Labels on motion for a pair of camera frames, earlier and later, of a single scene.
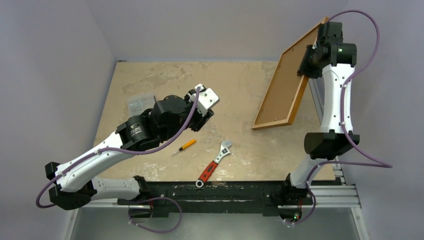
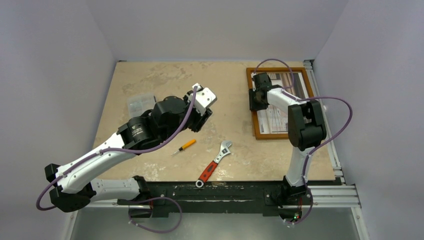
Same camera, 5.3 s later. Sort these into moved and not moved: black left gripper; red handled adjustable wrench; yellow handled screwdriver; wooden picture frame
Moved: wooden picture frame
Not moved: yellow handled screwdriver; black left gripper; red handled adjustable wrench
